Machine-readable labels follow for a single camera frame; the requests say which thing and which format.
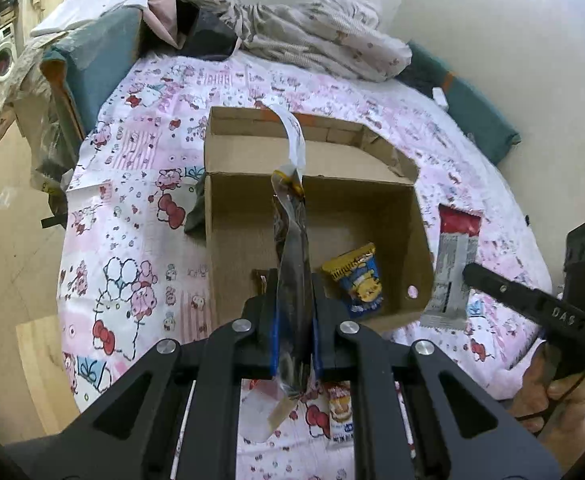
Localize red and silver snack packet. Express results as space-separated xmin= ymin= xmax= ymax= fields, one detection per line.
xmin=420 ymin=203 xmax=483 ymax=331

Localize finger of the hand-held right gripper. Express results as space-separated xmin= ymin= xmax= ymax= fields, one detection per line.
xmin=461 ymin=262 xmax=553 ymax=318

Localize teal pillow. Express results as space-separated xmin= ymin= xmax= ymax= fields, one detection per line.
xmin=397 ymin=40 xmax=521 ymax=166

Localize floral quilt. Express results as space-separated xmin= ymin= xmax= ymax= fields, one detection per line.
xmin=182 ymin=0 xmax=413 ymax=83

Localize white sheet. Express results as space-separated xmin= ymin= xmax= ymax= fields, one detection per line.
xmin=30 ymin=0 xmax=151 ymax=39

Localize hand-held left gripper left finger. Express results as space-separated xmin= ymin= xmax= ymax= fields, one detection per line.
xmin=37 ymin=269 xmax=280 ymax=480

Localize clear plastic bag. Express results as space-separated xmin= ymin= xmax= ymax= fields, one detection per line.
xmin=11 ymin=35 xmax=79 ymax=192

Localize clear wafer biscuit packet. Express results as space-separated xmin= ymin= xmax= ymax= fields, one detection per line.
xmin=240 ymin=377 xmax=298 ymax=444

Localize dark bag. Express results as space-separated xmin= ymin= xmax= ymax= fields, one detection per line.
xmin=117 ymin=0 xmax=239 ymax=57

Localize teal cushion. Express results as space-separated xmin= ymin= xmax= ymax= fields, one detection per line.
xmin=40 ymin=7 xmax=143 ymax=136

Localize white rice cake packet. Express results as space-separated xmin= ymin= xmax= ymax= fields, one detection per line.
xmin=325 ymin=380 xmax=356 ymax=444

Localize pink cloth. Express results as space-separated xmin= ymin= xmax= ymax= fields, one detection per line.
xmin=142 ymin=0 xmax=194 ymax=52

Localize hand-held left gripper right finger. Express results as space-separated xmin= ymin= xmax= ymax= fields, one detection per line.
xmin=311 ymin=271 xmax=563 ymax=480

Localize cardboard box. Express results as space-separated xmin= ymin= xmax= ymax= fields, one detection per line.
xmin=203 ymin=106 xmax=436 ymax=333

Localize person's right hand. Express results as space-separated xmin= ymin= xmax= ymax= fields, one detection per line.
xmin=510 ymin=340 xmax=585 ymax=442

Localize blue yellow cartoon snack packet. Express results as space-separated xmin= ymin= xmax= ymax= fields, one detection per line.
xmin=321 ymin=242 xmax=386 ymax=320

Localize dark silver snack packet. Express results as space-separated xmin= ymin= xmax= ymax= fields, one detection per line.
xmin=270 ymin=102 xmax=319 ymax=402

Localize pink cartoon printed bedsheet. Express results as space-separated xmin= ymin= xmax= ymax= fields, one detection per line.
xmin=60 ymin=52 xmax=553 ymax=480

